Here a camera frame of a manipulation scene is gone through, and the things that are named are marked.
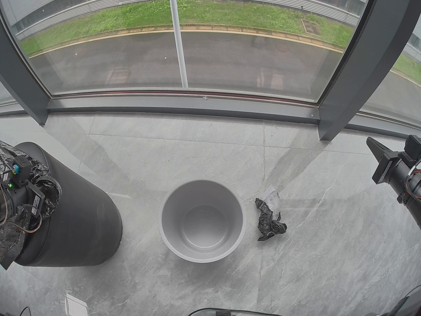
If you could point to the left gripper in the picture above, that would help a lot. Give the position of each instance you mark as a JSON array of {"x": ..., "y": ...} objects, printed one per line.
[{"x": 26, "y": 199}]

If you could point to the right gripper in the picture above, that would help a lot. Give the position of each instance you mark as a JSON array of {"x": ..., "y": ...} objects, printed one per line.
[{"x": 391, "y": 173}]

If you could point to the black plastic bag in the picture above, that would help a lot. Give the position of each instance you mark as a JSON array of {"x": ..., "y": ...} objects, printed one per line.
[{"x": 10, "y": 242}]

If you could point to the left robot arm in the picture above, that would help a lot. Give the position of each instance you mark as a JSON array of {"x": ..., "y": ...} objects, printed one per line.
[{"x": 5, "y": 206}]

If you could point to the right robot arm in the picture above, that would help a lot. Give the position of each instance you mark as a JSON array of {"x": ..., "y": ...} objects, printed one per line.
[{"x": 414, "y": 189}]

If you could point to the crumpled black plastic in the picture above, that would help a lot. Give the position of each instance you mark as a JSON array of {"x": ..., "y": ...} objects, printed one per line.
[{"x": 268, "y": 224}]

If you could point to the white trash bin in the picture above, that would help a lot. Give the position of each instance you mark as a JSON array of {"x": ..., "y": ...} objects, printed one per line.
[{"x": 202, "y": 242}]

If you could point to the window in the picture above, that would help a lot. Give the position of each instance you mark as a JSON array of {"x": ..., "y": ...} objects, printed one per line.
[{"x": 348, "y": 87}]

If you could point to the clear printed wrapper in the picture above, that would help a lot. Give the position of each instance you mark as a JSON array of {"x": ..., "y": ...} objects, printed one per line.
[{"x": 272, "y": 196}]

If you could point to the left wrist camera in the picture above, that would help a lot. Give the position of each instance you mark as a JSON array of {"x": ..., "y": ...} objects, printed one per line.
[{"x": 21, "y": 170}]

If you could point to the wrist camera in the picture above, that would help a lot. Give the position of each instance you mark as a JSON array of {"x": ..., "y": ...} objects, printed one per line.
[
  {"x": 411, "y": 146},
  {"x": 21, "y": 170}
]

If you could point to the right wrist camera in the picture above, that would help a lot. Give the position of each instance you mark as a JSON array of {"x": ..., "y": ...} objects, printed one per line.
[{"x": 411, "y": 146}]

